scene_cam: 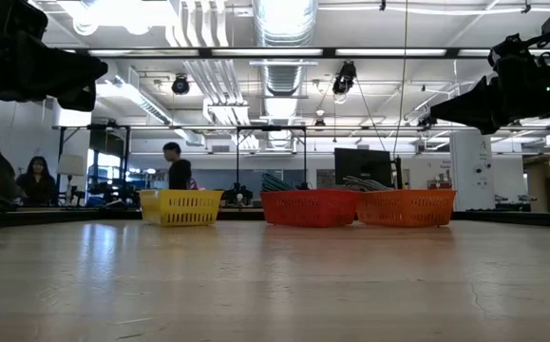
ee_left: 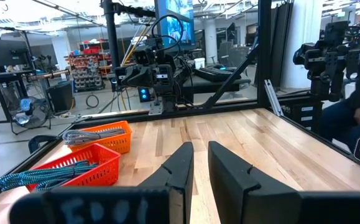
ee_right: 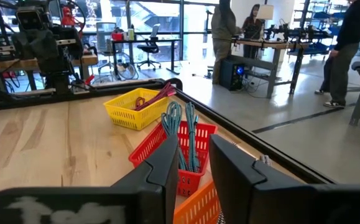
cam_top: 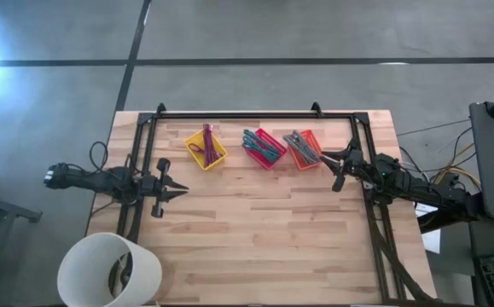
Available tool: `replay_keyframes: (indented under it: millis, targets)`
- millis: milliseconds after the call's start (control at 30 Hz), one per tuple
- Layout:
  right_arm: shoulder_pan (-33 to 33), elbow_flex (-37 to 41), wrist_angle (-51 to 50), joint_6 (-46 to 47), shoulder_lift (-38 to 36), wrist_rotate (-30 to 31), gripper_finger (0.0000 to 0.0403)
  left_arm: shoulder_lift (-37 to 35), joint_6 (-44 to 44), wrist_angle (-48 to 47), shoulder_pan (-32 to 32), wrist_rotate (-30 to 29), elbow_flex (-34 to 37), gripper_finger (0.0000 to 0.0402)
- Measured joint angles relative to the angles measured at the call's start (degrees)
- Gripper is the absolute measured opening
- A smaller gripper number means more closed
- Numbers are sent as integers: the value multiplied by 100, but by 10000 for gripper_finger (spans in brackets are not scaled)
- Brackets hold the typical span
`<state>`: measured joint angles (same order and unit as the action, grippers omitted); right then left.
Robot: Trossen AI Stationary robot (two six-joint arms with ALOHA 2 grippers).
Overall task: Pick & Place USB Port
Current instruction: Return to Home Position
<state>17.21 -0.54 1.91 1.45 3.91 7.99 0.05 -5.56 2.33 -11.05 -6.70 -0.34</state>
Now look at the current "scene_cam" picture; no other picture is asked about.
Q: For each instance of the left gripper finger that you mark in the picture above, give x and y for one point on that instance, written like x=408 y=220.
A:
x=80 y=100
x=65 y=73

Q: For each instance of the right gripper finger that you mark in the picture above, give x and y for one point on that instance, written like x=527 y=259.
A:
x=495 y=126
x=474 y=102

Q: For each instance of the black background robot arm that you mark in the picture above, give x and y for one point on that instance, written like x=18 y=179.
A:
x=236 y=195

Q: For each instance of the white pillar kiosk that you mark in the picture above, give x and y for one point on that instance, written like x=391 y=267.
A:
x=474 y=157

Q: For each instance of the white table lamp shade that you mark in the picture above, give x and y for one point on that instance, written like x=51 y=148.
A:
x=71 y=165

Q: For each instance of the black ceiling spotlight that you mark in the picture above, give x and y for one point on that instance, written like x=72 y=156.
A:
x=345 y=77
x=180 y=85

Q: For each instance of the orange plastic basket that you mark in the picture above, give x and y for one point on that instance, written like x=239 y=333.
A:
x=407 y=209

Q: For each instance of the black monitor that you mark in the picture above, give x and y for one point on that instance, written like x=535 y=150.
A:
x=360 y=164

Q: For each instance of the yellow plastic basket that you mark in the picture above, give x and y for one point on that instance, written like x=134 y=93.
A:
x=179 y=206

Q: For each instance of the red plastic basket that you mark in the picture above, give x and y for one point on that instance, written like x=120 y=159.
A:
x=308 y=209

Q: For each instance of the black metal rig frame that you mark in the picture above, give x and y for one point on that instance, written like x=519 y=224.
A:
x=270 y=127
x=89 y=127

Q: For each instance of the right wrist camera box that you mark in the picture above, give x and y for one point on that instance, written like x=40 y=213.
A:
x=514 y=52

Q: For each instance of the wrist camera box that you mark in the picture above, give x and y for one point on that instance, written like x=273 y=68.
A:
x=8 y=21
x=514 y=52

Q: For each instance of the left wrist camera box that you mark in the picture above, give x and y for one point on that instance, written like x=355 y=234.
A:
x=8 y=21

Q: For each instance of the silver ventilation duct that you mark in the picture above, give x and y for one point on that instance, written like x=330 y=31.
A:
x=284 y=28

